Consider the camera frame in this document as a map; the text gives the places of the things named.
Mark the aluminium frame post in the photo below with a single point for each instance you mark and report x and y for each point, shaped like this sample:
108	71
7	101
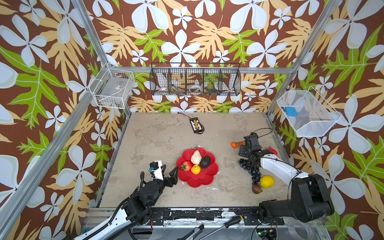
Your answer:
95	41
309	43

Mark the brown round fruit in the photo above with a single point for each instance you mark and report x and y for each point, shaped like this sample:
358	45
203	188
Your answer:
257	189

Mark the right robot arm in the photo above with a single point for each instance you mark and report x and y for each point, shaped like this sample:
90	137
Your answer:
308	197

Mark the white wire basket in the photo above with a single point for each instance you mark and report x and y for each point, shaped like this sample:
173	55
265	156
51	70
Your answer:
112	87
316	116

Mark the grey pliers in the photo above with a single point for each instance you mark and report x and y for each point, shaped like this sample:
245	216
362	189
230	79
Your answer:
194	233

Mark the aluminium frame post back left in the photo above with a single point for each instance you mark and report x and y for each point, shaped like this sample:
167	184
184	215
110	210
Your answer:
95	41

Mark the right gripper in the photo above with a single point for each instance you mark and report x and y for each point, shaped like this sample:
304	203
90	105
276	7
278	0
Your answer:
250	147

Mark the yellow lemon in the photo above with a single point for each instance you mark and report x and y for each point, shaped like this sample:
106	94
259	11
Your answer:
267	182

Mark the black wire basket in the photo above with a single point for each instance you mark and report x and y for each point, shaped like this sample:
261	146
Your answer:
211	79

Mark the aluminium frame post back right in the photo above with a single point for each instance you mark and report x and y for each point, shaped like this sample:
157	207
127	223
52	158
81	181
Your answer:
309	43

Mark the black-handled screwdriver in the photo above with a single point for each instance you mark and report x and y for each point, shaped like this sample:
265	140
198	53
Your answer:
233	221

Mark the red apple with leaf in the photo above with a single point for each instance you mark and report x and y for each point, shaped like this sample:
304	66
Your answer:
186	166

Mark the white wire basket left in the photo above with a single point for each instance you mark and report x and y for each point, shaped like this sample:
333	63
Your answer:
112	87

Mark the yellow wrinkled pear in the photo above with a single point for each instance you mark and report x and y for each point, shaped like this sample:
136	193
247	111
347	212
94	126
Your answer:
196	169

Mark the black grape bunch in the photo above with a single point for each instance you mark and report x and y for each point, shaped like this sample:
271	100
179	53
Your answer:
252	169

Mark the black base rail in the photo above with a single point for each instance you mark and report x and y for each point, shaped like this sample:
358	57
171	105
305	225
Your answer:
208	214

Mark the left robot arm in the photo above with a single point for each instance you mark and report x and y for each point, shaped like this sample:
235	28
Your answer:
135	209

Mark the orange tangerines on twig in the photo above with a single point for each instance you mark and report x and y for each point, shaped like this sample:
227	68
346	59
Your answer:
237	144

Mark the white wire basket right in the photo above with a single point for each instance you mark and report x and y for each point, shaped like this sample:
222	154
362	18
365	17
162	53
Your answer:
316	116

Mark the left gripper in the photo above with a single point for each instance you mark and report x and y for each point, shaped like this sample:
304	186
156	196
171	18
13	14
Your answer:
173	180

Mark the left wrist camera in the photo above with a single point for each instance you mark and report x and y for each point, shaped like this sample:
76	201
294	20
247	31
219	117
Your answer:
156	170

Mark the dark avocado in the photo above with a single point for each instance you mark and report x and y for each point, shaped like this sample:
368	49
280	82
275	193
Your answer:
205	162

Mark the blue object in basket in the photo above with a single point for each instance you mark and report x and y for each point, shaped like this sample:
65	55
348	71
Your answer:
290	112

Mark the red flower-shaped fruit bowl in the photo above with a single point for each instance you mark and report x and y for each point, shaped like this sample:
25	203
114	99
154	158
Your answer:
205	177

